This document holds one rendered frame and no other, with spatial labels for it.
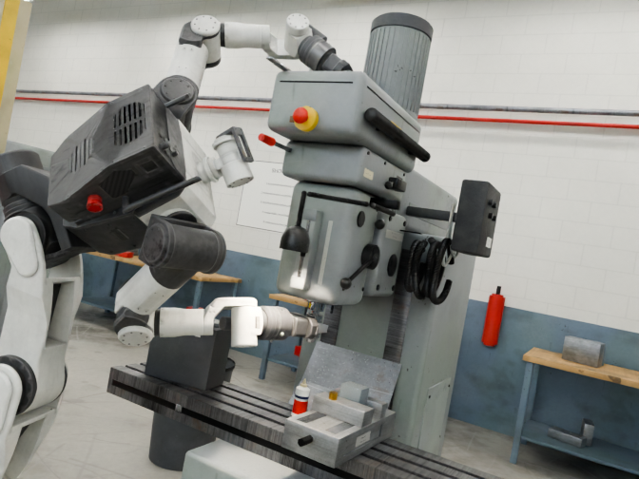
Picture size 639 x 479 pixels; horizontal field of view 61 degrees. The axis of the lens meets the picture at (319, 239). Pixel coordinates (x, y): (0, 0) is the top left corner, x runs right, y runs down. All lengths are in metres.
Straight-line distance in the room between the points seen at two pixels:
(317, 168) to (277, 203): 5.23
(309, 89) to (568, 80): 4.71
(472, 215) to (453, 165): 4.28
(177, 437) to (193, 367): 1.78
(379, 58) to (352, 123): 0.50
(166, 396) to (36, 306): 0.51
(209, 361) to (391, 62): 1.07
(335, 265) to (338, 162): 0.27
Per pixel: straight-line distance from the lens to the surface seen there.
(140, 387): 1.79
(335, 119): 1.33
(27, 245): 1.39
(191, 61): 1.55
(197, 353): 1.73
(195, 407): 1.66
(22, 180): 1.44
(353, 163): 1.39
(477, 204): 1.61
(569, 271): 5.57
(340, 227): 1.41
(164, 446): 3.55
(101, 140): 1.24
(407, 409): 1.86
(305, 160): 1.46
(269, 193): 6.74
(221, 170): 1.29
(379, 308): 1.85
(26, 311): 1.44
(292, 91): 1.42
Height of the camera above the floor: 1.46
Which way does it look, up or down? 1 degrees up
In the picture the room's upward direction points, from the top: 10 degrees clockwise
